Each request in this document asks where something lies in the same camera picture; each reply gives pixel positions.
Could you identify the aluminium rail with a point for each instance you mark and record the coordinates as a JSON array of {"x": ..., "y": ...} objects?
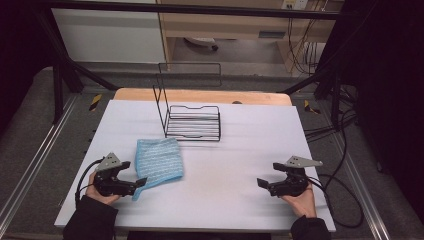
[
  {"x": 30, "y": 170},
  {"x": 361, "y": 190}
]

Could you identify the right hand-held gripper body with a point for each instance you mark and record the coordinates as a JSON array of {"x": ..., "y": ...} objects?
[{"x": 291, "y": 185}]

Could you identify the white foam board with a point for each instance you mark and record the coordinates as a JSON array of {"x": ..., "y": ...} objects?
[{"x": 216, "y": 186}]

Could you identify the light wooden desk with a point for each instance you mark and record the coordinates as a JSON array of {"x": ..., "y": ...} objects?
[{"x": 233, "y": 28}]

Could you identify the white cabinet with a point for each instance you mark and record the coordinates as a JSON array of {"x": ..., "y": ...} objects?
[{"x": 110, "y": 33}]

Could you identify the chair base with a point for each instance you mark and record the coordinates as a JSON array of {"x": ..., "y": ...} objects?
[{"x": 201, "y": 42}]

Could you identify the blue striped towel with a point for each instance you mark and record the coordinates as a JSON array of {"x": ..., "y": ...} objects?
[{"x": 158, "y": 160}]

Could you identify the black metal frame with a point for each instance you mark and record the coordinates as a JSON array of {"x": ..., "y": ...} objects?
[{"x": 200, "y": 9}]

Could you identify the white wall socket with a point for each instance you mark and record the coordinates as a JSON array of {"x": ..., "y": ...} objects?
[{"x": 295, "y": 4}]

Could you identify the person's right hand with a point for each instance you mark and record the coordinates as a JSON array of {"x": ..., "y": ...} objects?
[{"x": 301, "y": 203}]

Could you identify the yellow black tape marker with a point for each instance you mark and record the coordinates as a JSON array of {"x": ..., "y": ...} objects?
[
  {"x": 95, "y": 102},
  {"x": 310, "y": 108}
]

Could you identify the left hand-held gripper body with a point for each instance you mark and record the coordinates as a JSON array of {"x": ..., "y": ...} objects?
[{"x": 111, "y": 186}]

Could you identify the wooden table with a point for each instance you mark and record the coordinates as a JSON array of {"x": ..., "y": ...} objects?
[{"x": 200, "y": 96}]

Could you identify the person's left hand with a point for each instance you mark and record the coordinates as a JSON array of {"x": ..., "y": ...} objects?
[{"x": 100, "y": 196}]

